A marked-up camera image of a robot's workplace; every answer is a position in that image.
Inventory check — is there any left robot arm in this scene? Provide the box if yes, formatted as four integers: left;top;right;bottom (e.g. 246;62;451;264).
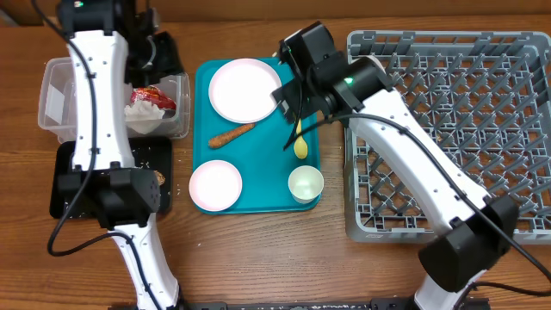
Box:
46;0;186;309

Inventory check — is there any white bowl with rice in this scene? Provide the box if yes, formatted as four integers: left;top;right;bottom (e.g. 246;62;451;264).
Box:
367;55;386;74

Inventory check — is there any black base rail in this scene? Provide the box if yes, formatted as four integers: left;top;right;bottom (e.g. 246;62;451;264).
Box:
107;296;492;310

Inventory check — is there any red snack wrapper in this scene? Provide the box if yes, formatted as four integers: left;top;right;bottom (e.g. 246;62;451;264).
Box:
130;85;176;110

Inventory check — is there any brown food scrap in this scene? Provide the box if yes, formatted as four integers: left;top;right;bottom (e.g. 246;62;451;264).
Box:
155;170;166;186

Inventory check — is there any teal serving tray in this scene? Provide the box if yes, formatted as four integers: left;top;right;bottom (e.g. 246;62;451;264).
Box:
193;59;320;214

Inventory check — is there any white cup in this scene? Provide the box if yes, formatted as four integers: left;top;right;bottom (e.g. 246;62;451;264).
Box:
288;165;325;204

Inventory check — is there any brown carrot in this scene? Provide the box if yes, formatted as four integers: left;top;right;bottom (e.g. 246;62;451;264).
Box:
208;123;256;149

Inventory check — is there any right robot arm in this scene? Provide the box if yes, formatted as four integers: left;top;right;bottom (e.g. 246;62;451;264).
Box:
272;22;518;309

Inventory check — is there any white napkin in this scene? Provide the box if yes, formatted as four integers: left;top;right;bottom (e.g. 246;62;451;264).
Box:
124;100;164;122

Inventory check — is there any black plastic tray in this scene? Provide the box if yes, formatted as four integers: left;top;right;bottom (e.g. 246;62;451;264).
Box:
49;137;173;220

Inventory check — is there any large white plate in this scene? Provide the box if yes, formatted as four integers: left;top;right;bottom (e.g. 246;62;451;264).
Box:
208;59;282;124

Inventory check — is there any yellow plastic spoon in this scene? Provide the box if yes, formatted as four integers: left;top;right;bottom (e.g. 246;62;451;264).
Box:
294;120;308;159

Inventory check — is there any grey dishwasher rack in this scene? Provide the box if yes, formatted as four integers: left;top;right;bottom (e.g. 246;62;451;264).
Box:
344;30;550;245

